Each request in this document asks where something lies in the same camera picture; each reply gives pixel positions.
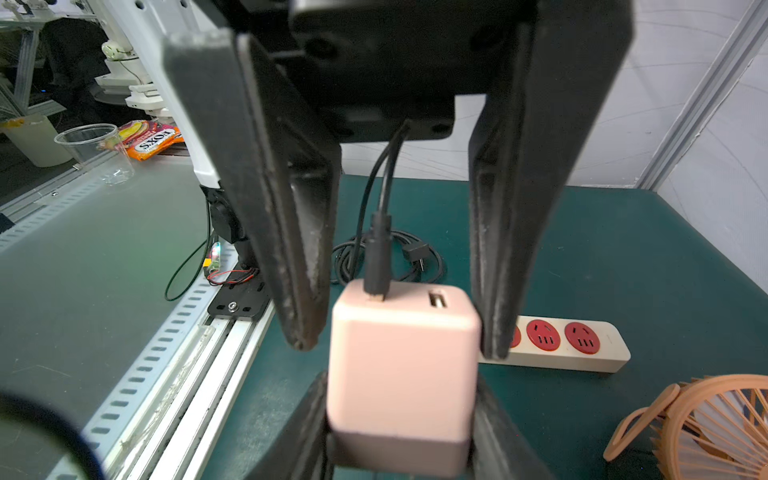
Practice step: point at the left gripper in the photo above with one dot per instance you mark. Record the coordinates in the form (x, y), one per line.
(277, 85)

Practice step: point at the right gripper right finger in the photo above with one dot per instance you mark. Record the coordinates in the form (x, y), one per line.
(498, 450)

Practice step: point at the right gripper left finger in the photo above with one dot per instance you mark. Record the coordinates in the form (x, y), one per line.
(300, 451)

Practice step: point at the pink usb power adapter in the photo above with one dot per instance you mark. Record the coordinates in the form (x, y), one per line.
(402, 379)

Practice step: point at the beige power strip red sockets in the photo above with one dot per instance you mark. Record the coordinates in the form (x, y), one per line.
(567, 344)

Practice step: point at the orange desk fan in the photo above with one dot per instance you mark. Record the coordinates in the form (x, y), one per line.
(709, 428)

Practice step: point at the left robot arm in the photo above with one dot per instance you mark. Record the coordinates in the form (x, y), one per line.
(168, 90)

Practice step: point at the colourful snack bag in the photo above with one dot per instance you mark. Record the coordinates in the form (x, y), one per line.
(142, 139)

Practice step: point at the clear plastic cup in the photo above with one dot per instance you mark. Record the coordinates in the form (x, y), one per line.
(98, 147)

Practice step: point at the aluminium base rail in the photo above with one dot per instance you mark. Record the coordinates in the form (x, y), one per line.
(165, 415)

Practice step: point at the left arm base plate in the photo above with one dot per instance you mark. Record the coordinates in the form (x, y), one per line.
(247, 300)

